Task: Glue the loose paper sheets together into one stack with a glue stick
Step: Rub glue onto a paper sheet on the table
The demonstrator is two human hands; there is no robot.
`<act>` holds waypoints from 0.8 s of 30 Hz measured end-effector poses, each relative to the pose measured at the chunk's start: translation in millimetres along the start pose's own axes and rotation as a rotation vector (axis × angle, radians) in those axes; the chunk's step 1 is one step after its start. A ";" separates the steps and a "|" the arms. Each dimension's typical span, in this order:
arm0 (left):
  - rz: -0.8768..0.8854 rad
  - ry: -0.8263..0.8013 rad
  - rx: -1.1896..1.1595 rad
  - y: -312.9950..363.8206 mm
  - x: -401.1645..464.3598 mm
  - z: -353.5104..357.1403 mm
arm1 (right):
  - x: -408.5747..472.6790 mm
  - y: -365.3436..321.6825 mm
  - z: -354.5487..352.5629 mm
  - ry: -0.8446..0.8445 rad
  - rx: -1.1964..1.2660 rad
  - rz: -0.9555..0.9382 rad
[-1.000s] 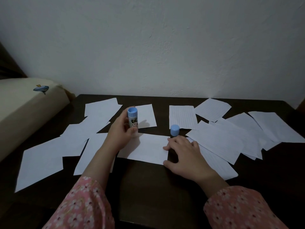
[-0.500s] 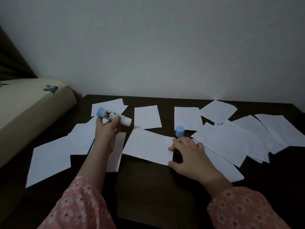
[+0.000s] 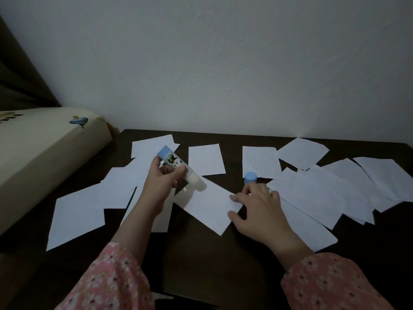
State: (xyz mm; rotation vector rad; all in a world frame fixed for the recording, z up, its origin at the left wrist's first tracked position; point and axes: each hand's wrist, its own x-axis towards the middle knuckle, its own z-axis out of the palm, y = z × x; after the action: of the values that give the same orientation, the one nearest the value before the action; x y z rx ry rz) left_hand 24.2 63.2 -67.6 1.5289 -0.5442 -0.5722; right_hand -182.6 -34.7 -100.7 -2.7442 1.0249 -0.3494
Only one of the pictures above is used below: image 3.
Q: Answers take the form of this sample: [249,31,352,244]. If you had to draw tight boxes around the person's left hand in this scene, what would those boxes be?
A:
[137,156,188,218]

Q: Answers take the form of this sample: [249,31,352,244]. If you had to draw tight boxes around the person's right hand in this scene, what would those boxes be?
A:
[227,182,314,270]

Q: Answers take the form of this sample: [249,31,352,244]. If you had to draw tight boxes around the white panda print glue stick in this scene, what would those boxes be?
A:
[157,145,200,184]

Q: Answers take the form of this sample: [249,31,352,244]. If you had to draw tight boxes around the white paper sheets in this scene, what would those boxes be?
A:
[46,134,413,252]

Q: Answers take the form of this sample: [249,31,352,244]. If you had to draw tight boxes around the person's left forearm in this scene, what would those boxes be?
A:
[55,201,162,310]

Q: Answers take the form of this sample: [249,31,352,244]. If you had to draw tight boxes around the person's right forearm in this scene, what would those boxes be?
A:
[274,247,394,310]

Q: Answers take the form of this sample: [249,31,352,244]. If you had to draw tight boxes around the beige mattress with whale print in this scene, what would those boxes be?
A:
[0,107,113,236]

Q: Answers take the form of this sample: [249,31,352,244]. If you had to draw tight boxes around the dark brown curtain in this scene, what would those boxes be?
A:
[0,14,62,111]

